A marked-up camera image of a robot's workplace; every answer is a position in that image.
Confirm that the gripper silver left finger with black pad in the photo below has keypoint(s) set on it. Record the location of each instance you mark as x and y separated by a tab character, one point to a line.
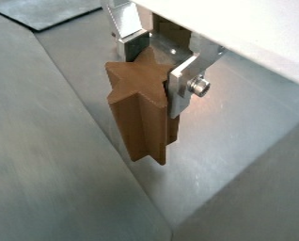
131	36

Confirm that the brown star-shaped peg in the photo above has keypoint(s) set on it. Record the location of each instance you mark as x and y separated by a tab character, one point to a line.
139	106

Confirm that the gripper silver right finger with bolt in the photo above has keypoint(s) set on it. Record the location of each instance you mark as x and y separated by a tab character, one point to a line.
186	79

